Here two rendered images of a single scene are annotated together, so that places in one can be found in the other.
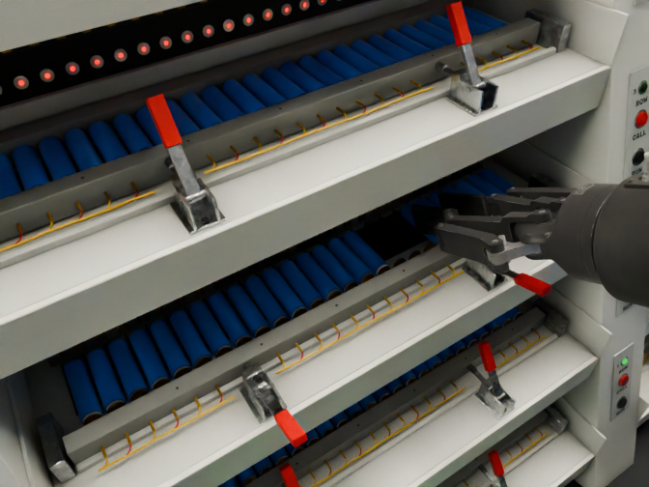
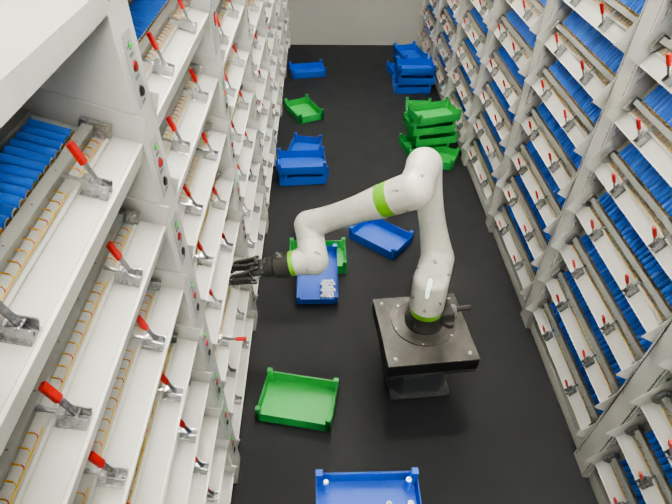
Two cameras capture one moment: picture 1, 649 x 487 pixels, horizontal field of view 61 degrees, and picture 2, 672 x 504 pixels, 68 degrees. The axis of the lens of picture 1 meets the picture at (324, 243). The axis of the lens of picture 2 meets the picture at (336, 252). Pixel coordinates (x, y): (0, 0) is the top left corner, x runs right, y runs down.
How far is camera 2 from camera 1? 144 cm
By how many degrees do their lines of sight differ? 56
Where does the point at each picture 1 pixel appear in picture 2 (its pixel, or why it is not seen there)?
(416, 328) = (233, 306)
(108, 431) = not seen: hidden behind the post
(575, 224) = (268, 268)
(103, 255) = (212, 323)
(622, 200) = (276, 262)
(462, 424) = (237, 327)
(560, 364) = (243, 297)
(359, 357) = (230, 320)
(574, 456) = (249, 322)
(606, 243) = (277, 270)
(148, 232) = (212, 314)
